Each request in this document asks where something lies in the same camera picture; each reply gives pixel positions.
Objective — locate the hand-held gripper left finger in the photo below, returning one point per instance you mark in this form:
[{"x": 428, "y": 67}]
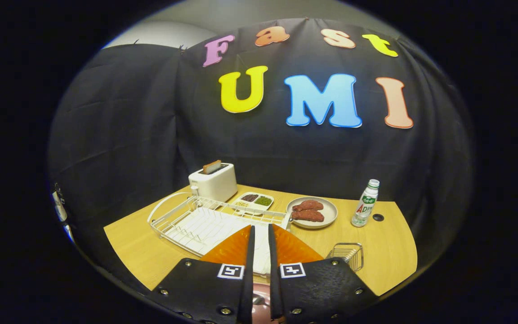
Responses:
[{"x": 247, "y": 279}]

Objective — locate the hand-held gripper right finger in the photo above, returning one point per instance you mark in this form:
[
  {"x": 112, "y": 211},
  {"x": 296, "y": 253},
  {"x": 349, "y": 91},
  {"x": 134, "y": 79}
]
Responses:
[{"x": 274, "y": 279}]

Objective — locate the pink plate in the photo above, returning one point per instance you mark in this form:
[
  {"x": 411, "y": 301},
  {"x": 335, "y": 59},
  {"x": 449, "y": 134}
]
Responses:
[{"x": 261, "y": 312}]

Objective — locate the beige plate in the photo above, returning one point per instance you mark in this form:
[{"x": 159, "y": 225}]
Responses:
[{"x": 331, "y": 211}]

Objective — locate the white divided tray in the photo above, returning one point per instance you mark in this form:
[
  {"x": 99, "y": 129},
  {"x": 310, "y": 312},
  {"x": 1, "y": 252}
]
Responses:
[{"x": 252, "y": 208}]

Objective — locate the red meat piece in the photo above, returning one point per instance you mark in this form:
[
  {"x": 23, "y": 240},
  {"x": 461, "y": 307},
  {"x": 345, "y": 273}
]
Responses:
[
  {"x": 308, "y": 215},
  {"x": 308, "y": 205}
]

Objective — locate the yellow soybeans heap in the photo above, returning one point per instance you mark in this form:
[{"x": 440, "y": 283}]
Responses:
[{"x": 242, "y": 204}]

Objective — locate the green beans heap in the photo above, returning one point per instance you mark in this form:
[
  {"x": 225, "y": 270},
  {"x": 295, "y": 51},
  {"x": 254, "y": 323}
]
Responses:
[{"x": 263, "y": 200}]

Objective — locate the dark red beans heap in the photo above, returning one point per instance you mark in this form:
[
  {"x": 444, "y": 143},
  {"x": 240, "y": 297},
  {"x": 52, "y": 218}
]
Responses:
[{"x": 249, "y": 197}]

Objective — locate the white toaster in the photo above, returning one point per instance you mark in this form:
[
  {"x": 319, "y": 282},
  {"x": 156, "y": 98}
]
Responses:
[{"x": 216, "y": 184}]

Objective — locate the white green drink bottle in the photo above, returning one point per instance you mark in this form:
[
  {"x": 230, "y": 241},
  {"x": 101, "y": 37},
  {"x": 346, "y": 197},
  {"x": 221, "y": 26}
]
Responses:
[{"x": 365, "y": 207}]

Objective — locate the toast bread slice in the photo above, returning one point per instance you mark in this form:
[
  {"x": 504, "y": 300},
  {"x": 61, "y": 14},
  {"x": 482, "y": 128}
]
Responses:
[{"x": 212, "y": 167}]

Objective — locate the small white blue object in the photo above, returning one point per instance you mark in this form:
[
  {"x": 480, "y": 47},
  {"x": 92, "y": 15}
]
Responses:
[{"x": 59, "y": 204}]

